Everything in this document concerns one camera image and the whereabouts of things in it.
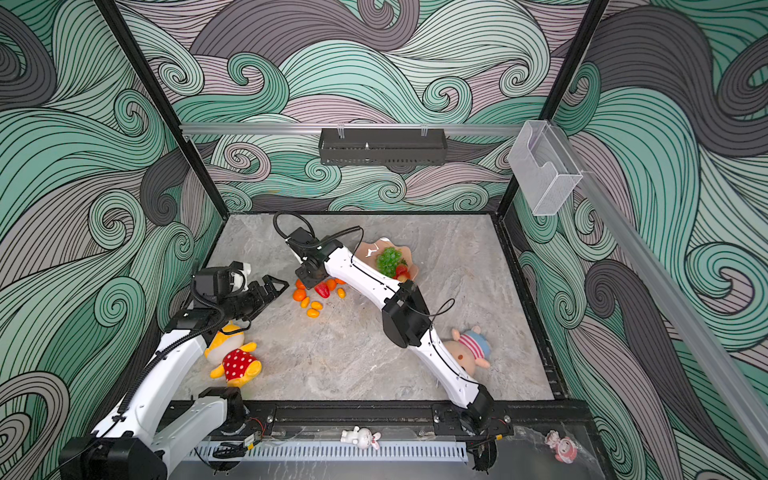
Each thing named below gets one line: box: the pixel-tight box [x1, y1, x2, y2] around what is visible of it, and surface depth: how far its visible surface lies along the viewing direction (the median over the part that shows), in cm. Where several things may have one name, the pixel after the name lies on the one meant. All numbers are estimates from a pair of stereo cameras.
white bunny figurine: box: [340, 426, 382, 450], surface depth 70 cm
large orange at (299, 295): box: [292, 288, 307, 302], surface depth 97 cm
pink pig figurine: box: [544, 429, 579, 464], surface depth 69 cm
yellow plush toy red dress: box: [204, 324, 262, 388], surface depth 79 cm
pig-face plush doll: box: [443, 325, 491, 376], surface depth 81 cm
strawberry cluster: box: [314, 282, 331, 299], surface depth 89 cm
